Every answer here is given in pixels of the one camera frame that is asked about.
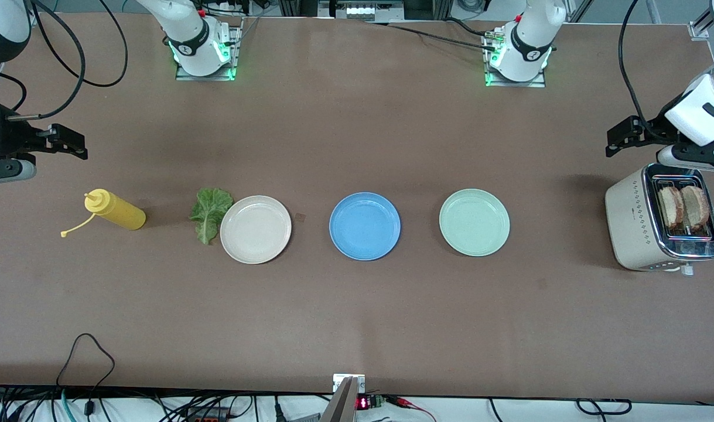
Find toasted bread slice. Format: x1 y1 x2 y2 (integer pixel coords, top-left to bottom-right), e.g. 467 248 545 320
658 186 685 231
682 185 710 231

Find yellow squeeze bottle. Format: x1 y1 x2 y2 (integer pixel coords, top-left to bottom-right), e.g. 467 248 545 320
61 189 147 238

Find green lettuce leaf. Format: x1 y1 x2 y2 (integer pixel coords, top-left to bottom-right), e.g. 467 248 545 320
189 188 234 246

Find pale green plate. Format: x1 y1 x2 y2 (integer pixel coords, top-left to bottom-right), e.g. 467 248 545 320
439 188 511 257

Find beige plate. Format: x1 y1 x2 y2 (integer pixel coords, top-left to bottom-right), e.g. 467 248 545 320
220 195 292 265

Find blue plate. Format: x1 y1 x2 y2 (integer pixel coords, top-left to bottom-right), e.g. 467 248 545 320
329 192 402 261

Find beige chrome toaster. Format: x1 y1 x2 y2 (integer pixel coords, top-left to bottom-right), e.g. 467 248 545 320
604 162 714 276

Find grey device white buttons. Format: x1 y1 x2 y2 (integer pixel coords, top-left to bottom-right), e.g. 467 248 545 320
319 0 405 23

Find black power strip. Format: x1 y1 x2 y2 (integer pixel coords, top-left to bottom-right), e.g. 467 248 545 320
181 407 228 422

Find red black clip leads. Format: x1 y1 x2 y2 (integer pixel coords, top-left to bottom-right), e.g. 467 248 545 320
386 396 438 422

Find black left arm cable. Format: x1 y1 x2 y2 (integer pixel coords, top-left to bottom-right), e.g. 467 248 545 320
619 0 679 144

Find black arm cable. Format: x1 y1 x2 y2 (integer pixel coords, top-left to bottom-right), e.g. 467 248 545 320
0 0 129 121
619 0 679 144

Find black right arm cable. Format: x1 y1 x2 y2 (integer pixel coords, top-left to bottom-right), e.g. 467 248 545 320
0 0 129 121

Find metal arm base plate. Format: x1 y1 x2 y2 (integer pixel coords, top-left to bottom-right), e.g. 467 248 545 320
483 28 547 89
175 16 244 81

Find thin black cable loop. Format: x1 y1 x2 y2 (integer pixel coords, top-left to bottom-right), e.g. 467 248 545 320
55 332 116 418

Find black cable across table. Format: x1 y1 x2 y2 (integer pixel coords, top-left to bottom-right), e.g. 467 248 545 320
368 18 501 53

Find black cable flat loop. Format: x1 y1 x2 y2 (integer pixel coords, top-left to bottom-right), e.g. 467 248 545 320
576 399 633 416

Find aluminium camera mount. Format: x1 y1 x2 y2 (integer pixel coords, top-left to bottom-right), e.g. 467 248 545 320
320 373 367 422

